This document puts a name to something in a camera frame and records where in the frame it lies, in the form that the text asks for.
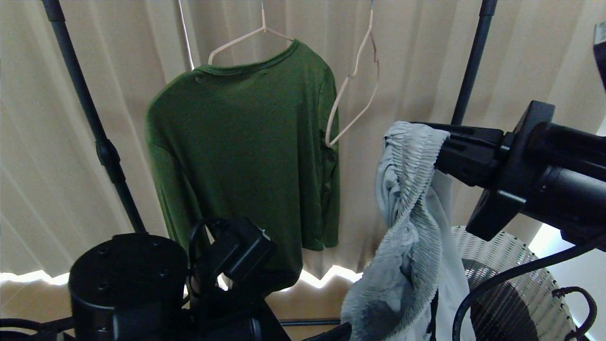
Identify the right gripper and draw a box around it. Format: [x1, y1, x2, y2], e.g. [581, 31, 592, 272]
[411, 100, 606, 252]

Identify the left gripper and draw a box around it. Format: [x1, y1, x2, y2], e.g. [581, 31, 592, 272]
[187, 284, 292, 341]

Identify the pale grey garment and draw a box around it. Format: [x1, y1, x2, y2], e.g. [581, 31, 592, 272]
[340, 121, 476, 341]

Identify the pink clothes hanger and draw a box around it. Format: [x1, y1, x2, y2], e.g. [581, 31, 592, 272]
[207, 0, 295, 65]
[326, 0, 381, 146]

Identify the green long-sleeved shirt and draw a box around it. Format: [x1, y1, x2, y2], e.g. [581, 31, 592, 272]
[144, 39, 340, 295]

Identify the white laundry basket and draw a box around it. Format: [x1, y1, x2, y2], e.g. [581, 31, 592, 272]
[447, 226, 598, 341]

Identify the black clothes rack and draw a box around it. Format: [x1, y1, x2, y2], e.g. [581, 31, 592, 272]
[42, 0, 499, 328]

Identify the beige curtain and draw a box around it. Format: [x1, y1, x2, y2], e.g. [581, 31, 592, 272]
[0, 0, 606, 285]

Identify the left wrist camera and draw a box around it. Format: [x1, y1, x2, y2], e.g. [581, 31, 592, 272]
[189, 217, 277, 304]

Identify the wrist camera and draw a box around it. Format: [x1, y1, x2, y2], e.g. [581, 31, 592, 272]
[593, 21, 606, 93]
[189, 217, 277, 304]

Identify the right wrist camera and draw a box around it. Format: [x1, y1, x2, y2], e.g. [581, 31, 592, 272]
[593, 21, 606, 93]

